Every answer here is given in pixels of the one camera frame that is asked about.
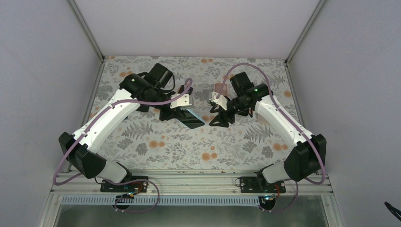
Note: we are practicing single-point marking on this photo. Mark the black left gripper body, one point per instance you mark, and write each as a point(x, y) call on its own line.
point(163, 115)

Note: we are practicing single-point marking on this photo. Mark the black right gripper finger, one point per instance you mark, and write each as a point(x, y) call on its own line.
point(215, 108)
point(223, 119)

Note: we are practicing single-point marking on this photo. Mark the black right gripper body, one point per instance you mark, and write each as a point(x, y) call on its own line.
point(240, 105)

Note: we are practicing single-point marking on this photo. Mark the dark phone case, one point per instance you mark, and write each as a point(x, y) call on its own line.
point(245, 112)

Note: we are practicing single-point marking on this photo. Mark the pink silicone phone case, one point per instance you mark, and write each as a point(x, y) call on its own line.
point(221, 89)

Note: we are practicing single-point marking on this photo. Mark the bare black smartphone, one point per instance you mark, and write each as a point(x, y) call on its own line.
point(143, 108)

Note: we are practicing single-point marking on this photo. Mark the black phone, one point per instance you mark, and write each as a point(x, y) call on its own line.
point(182, 88)

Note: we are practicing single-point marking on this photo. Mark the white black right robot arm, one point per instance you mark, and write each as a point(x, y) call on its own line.
point(307, 150)

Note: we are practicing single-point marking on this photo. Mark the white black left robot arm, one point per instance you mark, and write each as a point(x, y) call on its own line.
point(136, 91)

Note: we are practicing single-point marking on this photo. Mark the floral patterned table mat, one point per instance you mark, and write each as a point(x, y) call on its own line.
point(142, 141)

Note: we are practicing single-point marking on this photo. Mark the black object at edge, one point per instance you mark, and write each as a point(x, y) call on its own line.
point(396, 212)

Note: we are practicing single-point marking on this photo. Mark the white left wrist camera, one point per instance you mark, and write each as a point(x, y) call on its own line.
point(184, 102)

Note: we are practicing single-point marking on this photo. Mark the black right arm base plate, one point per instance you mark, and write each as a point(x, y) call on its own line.
point(258, 184)

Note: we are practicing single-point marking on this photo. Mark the aluminium rail frame base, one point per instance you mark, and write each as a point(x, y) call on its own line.
point(192, 182)

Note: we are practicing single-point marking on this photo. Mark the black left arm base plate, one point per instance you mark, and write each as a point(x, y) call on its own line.
point(129, 185)

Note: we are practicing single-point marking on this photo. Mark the left aluminium corner post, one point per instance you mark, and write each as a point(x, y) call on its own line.
point(81, 20)

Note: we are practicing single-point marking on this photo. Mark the aluminium corner post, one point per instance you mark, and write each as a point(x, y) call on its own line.
point(81, 20)
point(307, 27)

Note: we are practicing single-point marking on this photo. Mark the perforated grey cable duct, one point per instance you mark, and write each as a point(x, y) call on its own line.
point(163, 200)

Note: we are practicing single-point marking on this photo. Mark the right aluminium corner post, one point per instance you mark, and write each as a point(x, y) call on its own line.
point(307, 27)

